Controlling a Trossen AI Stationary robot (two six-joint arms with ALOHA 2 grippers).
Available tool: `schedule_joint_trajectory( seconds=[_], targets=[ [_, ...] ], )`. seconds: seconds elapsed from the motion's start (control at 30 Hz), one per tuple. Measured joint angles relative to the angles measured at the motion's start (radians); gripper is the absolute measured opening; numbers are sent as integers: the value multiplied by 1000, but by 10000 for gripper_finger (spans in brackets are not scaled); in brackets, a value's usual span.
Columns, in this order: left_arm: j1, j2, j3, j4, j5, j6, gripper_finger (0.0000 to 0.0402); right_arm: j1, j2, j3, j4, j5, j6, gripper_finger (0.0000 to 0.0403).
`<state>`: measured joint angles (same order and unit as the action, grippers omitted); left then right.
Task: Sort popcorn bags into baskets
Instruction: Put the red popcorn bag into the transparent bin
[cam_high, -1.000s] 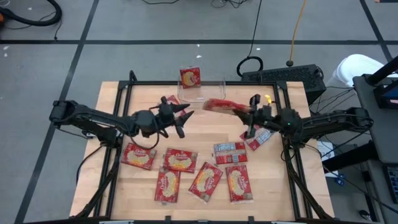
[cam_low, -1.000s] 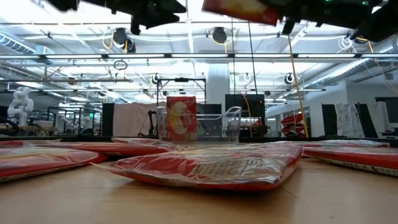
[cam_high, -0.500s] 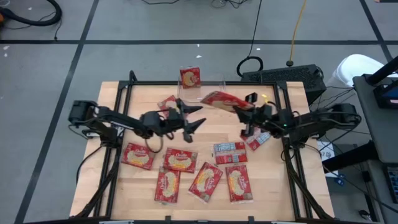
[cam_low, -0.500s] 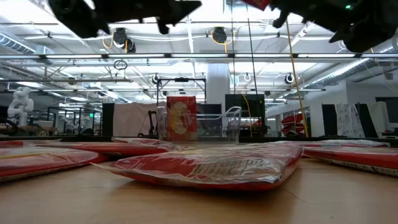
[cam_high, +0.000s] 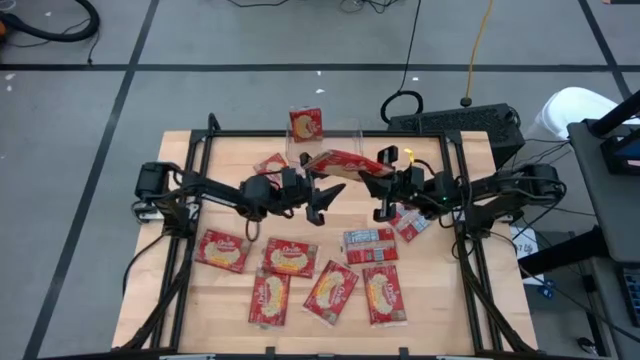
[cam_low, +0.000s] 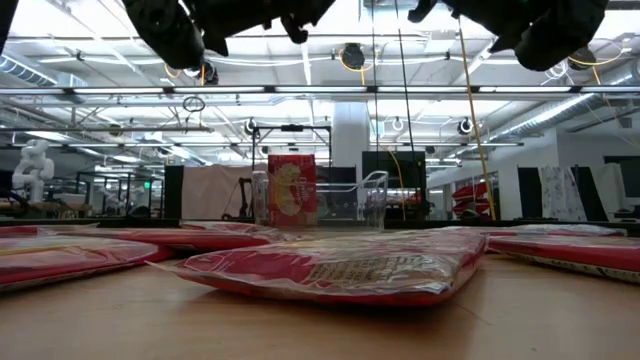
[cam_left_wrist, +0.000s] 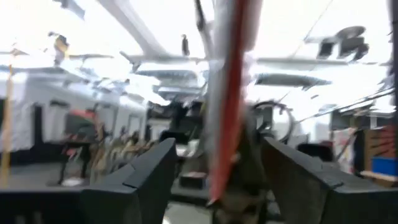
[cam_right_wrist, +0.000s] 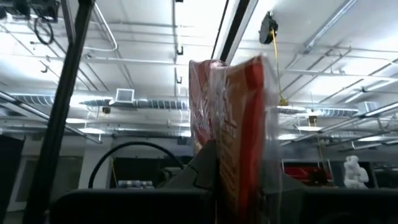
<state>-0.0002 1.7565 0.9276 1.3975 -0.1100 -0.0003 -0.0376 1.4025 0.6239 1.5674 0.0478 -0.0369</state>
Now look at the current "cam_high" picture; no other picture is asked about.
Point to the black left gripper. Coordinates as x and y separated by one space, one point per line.
295 190

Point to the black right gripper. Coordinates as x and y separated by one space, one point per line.
407 185

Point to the red Orville popcorn bag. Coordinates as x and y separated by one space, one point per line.
222 251
411 227
345 164
384 295
331 291
272 164
370 247
306 125
290 257
270 297

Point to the clear plastic basket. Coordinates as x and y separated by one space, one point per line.
350 140

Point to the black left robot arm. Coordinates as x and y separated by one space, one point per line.
220 190

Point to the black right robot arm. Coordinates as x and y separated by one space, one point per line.
500 185

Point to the white cardboard box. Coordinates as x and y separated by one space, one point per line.
525 247

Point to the white round stool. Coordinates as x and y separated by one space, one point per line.
570 107

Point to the grey equipment cart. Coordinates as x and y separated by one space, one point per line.
600 200

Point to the person's foot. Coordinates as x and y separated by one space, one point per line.
586 345

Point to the black keyboard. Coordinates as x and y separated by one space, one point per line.
632 295

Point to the black aluminium table frame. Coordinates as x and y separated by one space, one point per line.
240 134

